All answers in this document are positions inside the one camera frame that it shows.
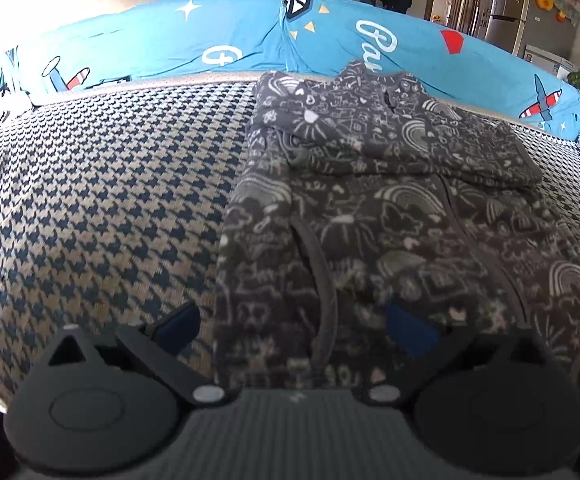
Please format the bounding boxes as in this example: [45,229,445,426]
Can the grey patterned fleece jacket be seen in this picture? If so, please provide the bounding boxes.
[214,60,580,402]

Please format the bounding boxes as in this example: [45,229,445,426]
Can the houndstooth bed cover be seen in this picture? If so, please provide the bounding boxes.
[0,72,580,411]

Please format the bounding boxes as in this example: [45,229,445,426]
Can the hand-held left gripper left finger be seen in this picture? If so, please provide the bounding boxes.
[45,302,228,408]

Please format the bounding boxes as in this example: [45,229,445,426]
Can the white chest freezer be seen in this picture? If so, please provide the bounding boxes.
[521,44,579,79]

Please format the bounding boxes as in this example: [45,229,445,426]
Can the silver refrigerator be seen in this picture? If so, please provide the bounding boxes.
[484,0,580,59]

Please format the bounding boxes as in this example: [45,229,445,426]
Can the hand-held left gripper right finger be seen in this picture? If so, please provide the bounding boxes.
[368,304,555,405]

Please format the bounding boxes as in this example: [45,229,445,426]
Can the blue printed quilt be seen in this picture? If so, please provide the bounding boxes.
[0,0,580,144]

